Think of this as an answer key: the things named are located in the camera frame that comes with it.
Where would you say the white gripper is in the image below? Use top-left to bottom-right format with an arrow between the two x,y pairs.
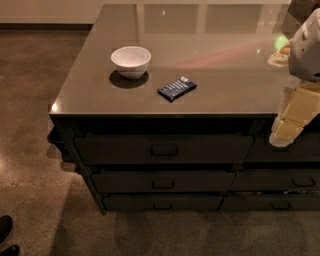
269,81 -> 320,148

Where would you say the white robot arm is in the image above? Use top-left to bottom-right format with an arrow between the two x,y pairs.
268,8 -> 320,148

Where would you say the dark drawer cabinet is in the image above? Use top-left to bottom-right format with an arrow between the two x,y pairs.
49,0 -> 320,213

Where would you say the blue snack packet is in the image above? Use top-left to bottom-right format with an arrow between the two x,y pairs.
157,77 -> 197,102

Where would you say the dark box on counter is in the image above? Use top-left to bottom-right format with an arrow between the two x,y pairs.
287,0 -> 320,24

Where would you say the white ceramic bowl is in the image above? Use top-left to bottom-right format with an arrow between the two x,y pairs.
110,46 -> 151,79

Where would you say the black shoe upper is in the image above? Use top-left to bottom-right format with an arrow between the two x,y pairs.
0,215 -> 13,243

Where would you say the black shoe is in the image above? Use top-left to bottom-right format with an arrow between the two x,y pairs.
0,215 -> 13,243
0,245 -> 20,256

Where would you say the black shoe lower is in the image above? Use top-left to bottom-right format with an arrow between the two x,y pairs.
0,245 -> 20,256

